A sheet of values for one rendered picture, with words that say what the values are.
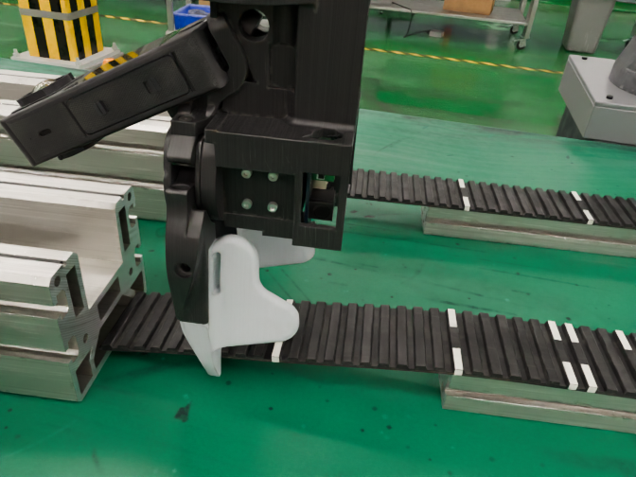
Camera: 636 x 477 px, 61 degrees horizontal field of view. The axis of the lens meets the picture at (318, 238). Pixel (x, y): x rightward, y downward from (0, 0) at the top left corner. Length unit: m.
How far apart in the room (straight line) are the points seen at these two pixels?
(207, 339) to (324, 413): 0.08
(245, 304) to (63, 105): 0.12
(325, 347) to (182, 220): 0.12
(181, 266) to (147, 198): 0.22
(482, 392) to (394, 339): 0.06
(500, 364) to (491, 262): 0.16
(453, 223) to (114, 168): 0.29
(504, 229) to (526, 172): 0.16
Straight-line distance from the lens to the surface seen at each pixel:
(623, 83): 0.84
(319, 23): 0.23
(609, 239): 0.52
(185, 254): 0.24
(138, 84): 0.25
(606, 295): 0.47
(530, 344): 0.34
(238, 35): 0.24
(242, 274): 0.27
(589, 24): 5.33
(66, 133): 0.27
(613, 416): 0.35
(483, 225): 0.49
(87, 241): 0.35
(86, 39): 3.84
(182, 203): 0.24
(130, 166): 0.46
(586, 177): 0.66
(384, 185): 0.47
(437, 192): 0.48
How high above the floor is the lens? 1.02
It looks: 33 degrees down
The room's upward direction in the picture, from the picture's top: 5 degrees clockwise
